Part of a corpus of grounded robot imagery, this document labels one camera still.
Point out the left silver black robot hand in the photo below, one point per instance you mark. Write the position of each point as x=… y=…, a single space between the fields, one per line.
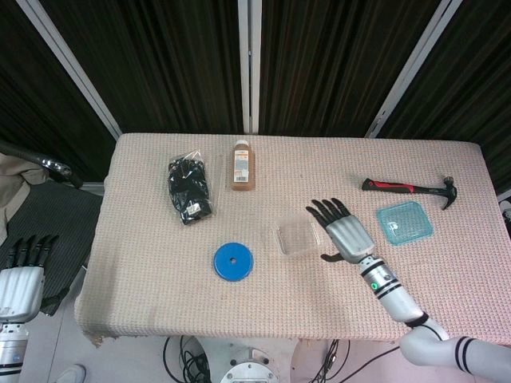
x=20 y=287

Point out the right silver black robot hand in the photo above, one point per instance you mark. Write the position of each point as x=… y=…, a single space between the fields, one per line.
x=349 y=237

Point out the teal container lid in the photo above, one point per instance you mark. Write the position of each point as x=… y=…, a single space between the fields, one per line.
x=405 y=223

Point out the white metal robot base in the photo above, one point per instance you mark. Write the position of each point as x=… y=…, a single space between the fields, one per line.
x=249 y=365

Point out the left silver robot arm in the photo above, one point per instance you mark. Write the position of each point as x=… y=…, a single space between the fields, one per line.
x=10 y=343

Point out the clear plastic container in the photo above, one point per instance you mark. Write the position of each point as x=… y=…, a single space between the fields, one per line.
x=295 y=237

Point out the black mesh office chair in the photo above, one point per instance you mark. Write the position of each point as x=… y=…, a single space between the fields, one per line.
x=60 y=215

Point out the beige cloth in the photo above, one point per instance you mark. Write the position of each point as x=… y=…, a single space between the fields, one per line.
x=16 y=187

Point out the white shoe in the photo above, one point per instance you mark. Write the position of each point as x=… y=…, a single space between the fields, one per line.
x=74 y=375

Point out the blue round disc with hole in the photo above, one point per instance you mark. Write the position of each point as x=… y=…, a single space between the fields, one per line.
x=239 y=267

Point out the brown liquid plastic bottle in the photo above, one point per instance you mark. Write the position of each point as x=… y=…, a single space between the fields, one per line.
x=242 y=167

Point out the pink waffle tablecloth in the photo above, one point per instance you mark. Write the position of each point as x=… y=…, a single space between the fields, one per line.
x=167 y=299

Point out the black white object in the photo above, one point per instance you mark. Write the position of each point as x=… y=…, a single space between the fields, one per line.
x=506 y=213

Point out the black gloves in clear bag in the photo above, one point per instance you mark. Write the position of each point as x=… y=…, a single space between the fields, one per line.
x=191 y=187

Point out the black pleated curtain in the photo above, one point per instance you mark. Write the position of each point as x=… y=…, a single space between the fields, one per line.
x=159 y=60

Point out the white frame post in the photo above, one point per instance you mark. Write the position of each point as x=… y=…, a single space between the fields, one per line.
x=249 y=64
x=76 y=68
x=407 y=72

